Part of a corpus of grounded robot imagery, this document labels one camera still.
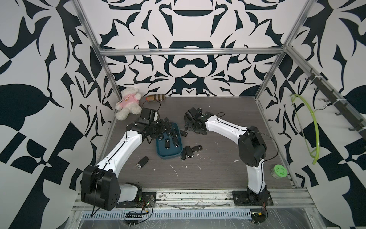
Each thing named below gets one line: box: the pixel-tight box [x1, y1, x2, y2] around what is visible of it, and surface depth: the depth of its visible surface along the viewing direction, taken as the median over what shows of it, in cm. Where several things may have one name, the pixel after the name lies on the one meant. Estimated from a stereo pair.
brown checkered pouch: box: [145, 93, 166, 102], surface depth 117 cm
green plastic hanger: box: [288, 93, 320, 166], surface depth 67 cm
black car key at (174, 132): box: [171, 127, 178, 137], surface depth 101 cm
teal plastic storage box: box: [155, 122, 183, 160], surface depth 96 cm
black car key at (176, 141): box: [172, 136, 180, 148], surface depth 96 cm
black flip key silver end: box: [180, 148, 187, 161], surface depth 91 cm
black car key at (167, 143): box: [164, 138, 171, 150], surface depth 96 cm
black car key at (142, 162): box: [136, 156, 150, 169], surface depth 88 cm
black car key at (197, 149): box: [192, 145, 203, 153], surface depth 93 cm
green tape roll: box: [270, 164, 288, 179], surface depth 81 cm
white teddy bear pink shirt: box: [115, 87, 143, 121], surface depth 109 cm
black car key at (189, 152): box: [184, 145, 194, 158], surface depth 91 cm
